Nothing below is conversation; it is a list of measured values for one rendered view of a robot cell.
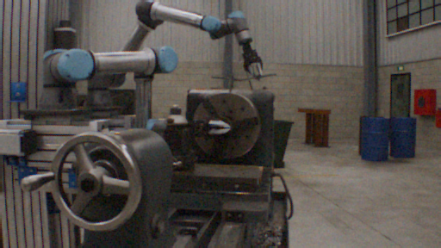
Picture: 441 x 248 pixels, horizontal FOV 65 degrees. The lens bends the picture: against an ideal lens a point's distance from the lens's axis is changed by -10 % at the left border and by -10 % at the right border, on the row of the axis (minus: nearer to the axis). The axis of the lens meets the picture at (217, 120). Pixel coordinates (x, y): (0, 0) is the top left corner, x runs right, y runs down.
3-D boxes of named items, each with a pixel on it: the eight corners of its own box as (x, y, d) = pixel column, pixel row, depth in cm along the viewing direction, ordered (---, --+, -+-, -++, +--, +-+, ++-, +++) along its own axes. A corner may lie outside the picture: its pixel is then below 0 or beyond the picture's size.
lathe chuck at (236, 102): (194, 152, 191) (200, 89, 189) (257, 160, 186) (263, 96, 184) (189, 155, 182) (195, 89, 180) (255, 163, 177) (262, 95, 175)
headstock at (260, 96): (203, 150, 258) (204, 91, 256) (275, 151, 250) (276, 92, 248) (181, 164, 199) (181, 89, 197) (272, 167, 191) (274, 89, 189)
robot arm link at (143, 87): (127, 50, 173) (127, 155, 176) (139, 47, 166) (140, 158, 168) (147, 52, 181) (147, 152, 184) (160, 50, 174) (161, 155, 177)
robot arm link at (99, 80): (82, 88, 190) (83, 61, 189) (96, 88, 203) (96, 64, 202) (101, 87, 187) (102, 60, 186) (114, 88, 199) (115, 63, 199)
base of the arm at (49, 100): (31, 109, 138) (31, 83, 137) (49, 108, 153) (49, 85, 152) (66, 109, 137) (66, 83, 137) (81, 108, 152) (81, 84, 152)
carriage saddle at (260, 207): (143, 190, 138) (142, 174, 138) (270, 197, 130) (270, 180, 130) (108, 212, 109) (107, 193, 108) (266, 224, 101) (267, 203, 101)
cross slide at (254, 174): (141, 176, 136) (141, 163, 136) (261, 181, 129) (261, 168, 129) (123, 185, 120) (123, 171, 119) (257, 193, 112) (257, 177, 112)
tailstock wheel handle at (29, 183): (48, 182, 54) (48, 168, 54) (60, 183, 54) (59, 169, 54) (17, 193, 47) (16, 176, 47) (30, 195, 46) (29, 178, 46)
